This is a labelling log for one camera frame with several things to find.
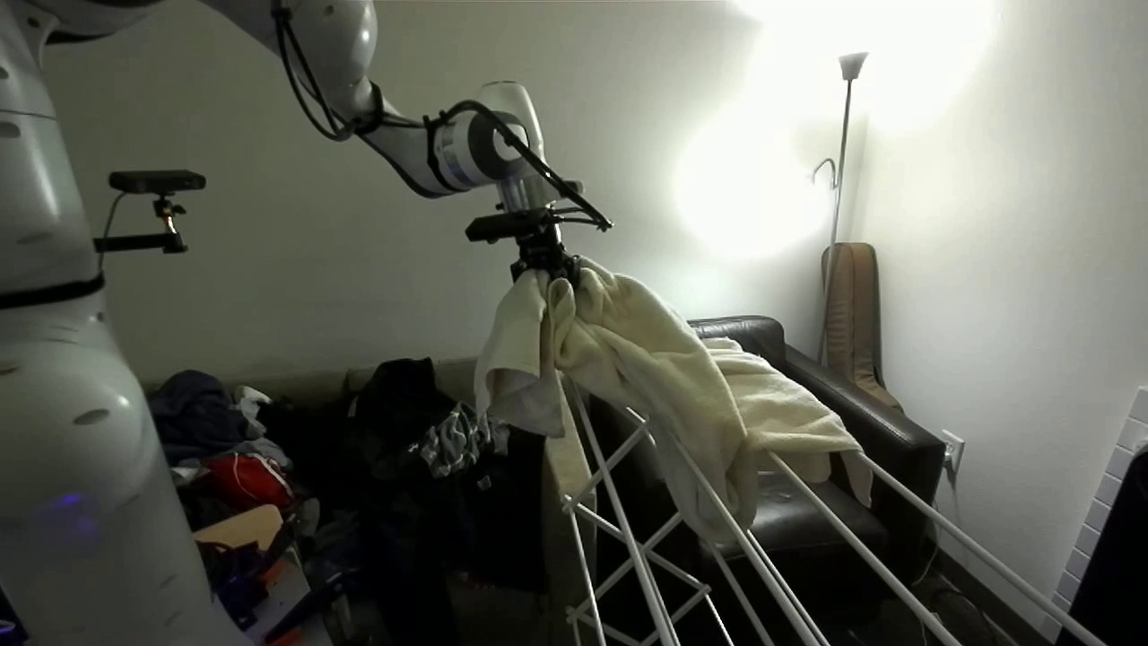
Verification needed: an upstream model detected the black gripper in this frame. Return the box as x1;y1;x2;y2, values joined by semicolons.
509;229;580;285

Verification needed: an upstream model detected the white terry towel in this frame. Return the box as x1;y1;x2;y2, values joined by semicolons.
474;255;877;549

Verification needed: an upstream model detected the olive green fabric couch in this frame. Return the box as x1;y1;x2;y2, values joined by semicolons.
237;349;487;424

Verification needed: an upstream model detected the black white patterned cloth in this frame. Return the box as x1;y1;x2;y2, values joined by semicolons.
409;404;512;477

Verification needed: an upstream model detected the white floor lamp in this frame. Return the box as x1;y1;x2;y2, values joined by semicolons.
809;49;871;252

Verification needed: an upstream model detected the red item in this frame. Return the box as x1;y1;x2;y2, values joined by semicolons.
198;444;298;518

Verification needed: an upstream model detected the dark blue clothes heap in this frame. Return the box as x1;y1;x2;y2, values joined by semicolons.
149;370;260;468

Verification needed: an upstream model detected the white metal drying rack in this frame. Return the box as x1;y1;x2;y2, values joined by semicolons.
554;380;1109;646

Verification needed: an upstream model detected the black leather armchair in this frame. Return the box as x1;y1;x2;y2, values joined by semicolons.
687;312;952;603

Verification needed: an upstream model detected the brown cardboard box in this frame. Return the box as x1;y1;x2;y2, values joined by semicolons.
190;498;294;580

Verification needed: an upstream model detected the black rounded object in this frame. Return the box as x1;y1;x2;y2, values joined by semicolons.
1069;441;1148;646

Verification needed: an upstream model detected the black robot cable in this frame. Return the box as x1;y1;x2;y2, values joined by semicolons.
271;0;613;232

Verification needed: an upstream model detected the black camera on stand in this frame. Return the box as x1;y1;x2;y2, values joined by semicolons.
86;170;210;263

